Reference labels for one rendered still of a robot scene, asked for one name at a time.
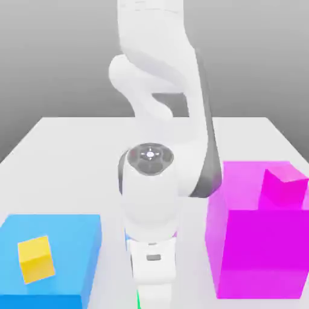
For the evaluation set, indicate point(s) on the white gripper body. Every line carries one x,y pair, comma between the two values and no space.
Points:
154,297

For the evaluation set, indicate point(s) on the small yellow cube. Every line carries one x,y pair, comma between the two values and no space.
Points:
36,260

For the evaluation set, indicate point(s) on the small green cube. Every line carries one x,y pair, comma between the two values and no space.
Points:
138,301

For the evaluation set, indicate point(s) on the large blue box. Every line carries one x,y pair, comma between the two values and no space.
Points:
72,253

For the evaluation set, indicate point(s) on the large magenta box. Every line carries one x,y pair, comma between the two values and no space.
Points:
260,253

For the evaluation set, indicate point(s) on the small magenta cube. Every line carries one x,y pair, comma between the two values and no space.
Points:
280,193

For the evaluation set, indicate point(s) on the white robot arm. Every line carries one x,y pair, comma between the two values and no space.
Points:
149,198

